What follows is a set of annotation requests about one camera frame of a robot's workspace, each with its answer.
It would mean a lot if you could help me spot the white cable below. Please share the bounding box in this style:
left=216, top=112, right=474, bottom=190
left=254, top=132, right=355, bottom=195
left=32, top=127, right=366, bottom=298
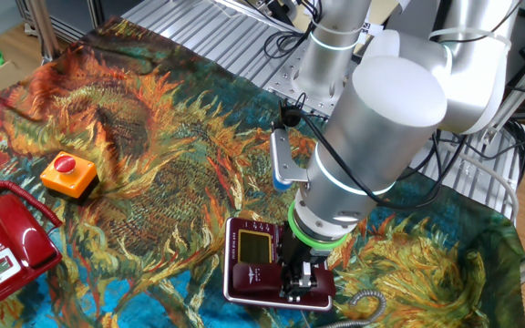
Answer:
left=458, top=153, right=522, bottom=224

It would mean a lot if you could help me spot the black table cable bundle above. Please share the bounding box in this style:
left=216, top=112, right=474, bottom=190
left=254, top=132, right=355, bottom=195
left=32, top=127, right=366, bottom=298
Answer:
left=435, top=84, right=525, bottom=183

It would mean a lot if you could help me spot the maroon telephone base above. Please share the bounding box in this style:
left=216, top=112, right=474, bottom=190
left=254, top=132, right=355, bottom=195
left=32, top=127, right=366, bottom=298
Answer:
left=222, top=216, right=335, bottom=313

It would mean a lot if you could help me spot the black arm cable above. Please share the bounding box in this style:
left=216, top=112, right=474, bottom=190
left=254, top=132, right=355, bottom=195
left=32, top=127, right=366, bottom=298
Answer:
left=262, top=0, right=469, bottom=211

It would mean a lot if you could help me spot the red telephone handset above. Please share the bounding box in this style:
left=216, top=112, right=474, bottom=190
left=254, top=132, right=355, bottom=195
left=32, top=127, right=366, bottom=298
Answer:
left=0, top=194, right=62, bottom=270

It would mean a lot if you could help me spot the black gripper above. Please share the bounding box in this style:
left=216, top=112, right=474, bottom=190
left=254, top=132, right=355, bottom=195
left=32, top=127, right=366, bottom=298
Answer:
left=280, top=225, right=332, bottom=302

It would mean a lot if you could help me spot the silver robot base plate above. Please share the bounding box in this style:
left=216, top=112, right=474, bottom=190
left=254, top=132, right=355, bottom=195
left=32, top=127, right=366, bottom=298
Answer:
left=264, top=49, right=336, bottom=116

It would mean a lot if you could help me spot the grey coiled phone cord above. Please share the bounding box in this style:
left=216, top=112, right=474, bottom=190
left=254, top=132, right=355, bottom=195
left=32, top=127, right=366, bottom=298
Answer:
left=319, top=289, right=387, bottom=328

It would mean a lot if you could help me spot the red coiled phone cord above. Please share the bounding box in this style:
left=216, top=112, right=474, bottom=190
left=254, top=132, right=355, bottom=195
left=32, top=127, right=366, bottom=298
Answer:
left=0, top=180, right=64, bottom=228

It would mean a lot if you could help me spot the sunflower painting tablecloth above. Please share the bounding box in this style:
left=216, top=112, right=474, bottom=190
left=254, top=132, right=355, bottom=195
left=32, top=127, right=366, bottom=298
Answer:
left=0, top=15, right=525, bottom=328

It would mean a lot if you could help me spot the maroon telephone handset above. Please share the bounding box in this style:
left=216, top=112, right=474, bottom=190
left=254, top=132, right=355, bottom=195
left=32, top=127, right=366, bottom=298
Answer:
left=232, top=261, right=336, bottom=297

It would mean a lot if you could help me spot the orange box red button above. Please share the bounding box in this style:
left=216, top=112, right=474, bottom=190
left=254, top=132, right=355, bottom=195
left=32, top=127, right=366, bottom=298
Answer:
left=39, top=151, right=100, bottom=205

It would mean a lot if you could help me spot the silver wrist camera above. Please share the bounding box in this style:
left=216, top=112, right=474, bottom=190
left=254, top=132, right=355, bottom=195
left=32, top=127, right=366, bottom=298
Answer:
left=270, top=127, right=312, bottom=192

